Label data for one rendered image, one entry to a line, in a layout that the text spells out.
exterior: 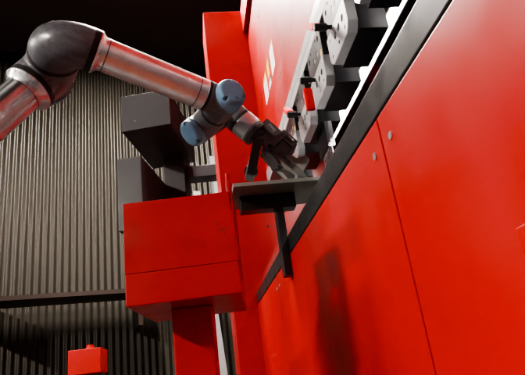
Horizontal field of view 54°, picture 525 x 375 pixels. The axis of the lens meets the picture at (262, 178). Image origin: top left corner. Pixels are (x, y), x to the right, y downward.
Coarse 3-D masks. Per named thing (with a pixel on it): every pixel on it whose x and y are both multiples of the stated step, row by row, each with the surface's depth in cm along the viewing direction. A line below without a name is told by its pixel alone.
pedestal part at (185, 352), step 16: (176, 320) 76; (192, 320) 76; (208, 320) 76; (176, 336) 76; (192, 336) 76; (208, 336) 76; (176, 352) 75; (192, 352) 75; (208, 352) 75; (176, 368) 74; (192, 368) 74; (208, 368) 74
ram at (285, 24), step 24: (264, 0) 201; (288, 0) 158; (312, 0) 131; (264, 24) 205; (288, 24) 161; (264, 48) 210; (288, 48) 164; (264, 72) 215; (288, 72) 167; (264, 96) 220
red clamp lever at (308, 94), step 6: (300, 78) 131; (306, 78) 131; (312, 78) 132; (306, 84) 131; (306, 90) 130; (306, 96) 129; (312, 96) 130; (306, 102) 129; (312, 102) 129; (306, 108) 129; (312, 108) 129
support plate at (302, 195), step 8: (240, 184) 127; (248, 184) 127; (256, 184) 127; (264, 184) 127; (272, 184) 128; (280, 184) 129; (288, 184) 130; (296, 184) 130; (304, 184) 131; (312, 184) 132; (232, 192) 130; (240, 192) 131; (248, 192) 131; (256, 192) 132; (264, 192) 133; (272, 192) 134; (280, 192) 134; (296, 192) 136; (304, 192) 137; (296, 200) 142; (304, 200) 143
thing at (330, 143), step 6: (324, 126) 140; (330, 126) 140; (324, 132) 141; (330, 132) 139; (318, 138) 148; (324, 138) 141; (330, 138) 139; (318, 144) 148; (324, 144) 142; (330, 144) 138; (324, 150) 142; (330, 150) 139; (324, 156) 144; (330, 156) 140; (324, 162) 147
